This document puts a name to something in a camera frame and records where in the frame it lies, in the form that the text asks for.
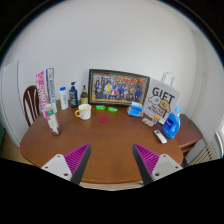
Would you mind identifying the clear green-labelled drink bottle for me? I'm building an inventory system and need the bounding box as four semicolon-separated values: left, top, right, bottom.
44;103;62;136

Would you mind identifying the white mug with yellow handle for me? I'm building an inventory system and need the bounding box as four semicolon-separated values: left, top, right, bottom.
74;103;93;121

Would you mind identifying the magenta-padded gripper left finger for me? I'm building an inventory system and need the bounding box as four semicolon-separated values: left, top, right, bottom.
40;143;92;186

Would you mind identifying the dark yellow-labelled pump bottle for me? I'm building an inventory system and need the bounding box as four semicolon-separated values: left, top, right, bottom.
80;84;89;105

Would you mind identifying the dark wooden side table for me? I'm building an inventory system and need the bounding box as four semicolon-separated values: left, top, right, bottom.
174;113;204;154

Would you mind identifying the white remote control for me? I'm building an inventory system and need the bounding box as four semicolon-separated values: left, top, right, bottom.
153;129;168;145

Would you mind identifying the blue detergent bottle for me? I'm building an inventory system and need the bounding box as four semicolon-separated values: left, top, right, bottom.
161;106;182;140

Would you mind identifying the small brown snack pack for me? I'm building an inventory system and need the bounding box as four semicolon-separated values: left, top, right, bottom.
141;117;156;128

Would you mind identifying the brown wooden chair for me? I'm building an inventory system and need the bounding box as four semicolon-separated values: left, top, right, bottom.
22;85;42;128

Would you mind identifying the pink cardboard tube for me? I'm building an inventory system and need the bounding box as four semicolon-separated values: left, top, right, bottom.
35;70;49;119

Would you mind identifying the dark blue pump bottle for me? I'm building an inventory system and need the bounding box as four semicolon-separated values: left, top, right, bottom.
68;81;79;109

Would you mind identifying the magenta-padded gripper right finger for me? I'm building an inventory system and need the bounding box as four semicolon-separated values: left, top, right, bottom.
131;143;184;186

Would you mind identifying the blue tissue pack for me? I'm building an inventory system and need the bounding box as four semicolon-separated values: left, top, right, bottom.
126;101;144;118

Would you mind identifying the flat round red coaster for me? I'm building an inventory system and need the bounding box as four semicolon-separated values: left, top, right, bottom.
97;115;111;124

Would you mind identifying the framed group photo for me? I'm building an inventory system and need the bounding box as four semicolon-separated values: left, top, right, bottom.
88;68;151;107

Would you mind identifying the white wall radiator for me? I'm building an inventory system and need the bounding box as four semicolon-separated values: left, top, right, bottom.
188;141;219;166

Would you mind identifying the white tube with blue cap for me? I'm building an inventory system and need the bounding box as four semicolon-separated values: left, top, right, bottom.
59;86;69;111

